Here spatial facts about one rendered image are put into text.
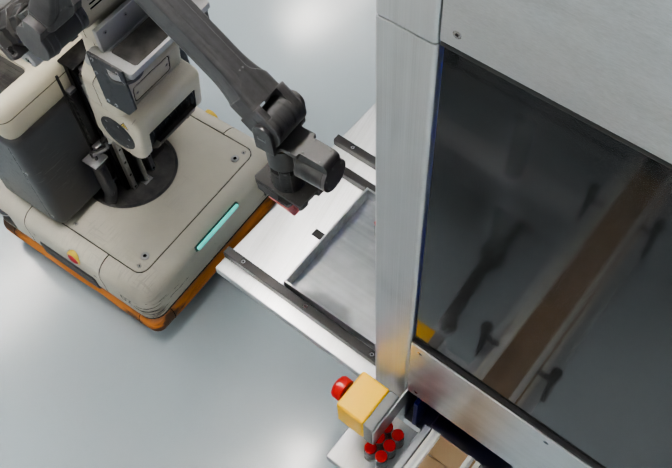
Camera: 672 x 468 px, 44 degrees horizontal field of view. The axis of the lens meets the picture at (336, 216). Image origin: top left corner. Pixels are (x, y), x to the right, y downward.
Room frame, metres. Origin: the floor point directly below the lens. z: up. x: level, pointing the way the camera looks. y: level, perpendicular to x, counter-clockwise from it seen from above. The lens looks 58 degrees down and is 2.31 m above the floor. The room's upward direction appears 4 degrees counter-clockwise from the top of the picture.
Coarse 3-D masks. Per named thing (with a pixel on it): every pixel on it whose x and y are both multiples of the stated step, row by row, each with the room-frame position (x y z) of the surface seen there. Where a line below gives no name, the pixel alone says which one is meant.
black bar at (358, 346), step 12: (228, 252) 0.81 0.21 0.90; (240, 264) 0.78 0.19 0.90; (252, 264) 0.78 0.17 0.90; (252, 276) 0.76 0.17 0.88; (264, 276) 0.75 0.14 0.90; (276, 288) 0.72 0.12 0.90; (288, 300) 0.70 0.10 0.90; (300, 300) 0.70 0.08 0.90; (312, 312) 0.67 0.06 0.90; (324, 324) 0.64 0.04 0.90; (336, 324) 0.64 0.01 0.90; (336, 336) 0.62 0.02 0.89; (348, 336) 0.62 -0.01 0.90; (360, 348) 0.59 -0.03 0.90; (372, 360) 0.57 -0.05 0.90
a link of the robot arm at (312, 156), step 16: (256, 128) 0.76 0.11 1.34; (304, 128) 0.78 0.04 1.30; (256, 144) 0.76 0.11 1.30; (272, 144) 0.74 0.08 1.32; (288, 144) 0.76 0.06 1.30; (304, 144) 0.75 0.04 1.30; (320, 144) 0.75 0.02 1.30; (304, 160) 0.73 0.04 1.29; (320, 160) 0.72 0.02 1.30; (336, 160) 0.73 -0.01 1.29; (304, 176) 0.72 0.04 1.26; (320, 176) 0.71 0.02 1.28; (336, 176) 0.72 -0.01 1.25
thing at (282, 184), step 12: (264, 168) 0.81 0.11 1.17; (264, 180) 0.78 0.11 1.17; (276, 180) 0.76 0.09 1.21; (288, 180) 0.75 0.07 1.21; (300, 180) 0.76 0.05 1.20; (276, 192) 0.76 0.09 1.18; (288, 192) 0.75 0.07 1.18; (300, 192) 0.75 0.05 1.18; (312, 192) 0.75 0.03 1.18; (300, 204) 0.73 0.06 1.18
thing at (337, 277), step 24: (360, 216) 0.88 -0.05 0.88; (336, 240) 0.83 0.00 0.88; (360, 240) 0.82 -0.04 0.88; (312, 264) 0.78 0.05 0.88; (336, 264) 0.78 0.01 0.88; (360, 264) 0.77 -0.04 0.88; (288, 288) 0.73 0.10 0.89; (312, 288) 0.73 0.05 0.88; (336, 288) 0.72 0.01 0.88; (360, 288) 0.72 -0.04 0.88; (336, 312) 0.67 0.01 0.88; (360, 312) 0.67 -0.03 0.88; (360, 336) 0.61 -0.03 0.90
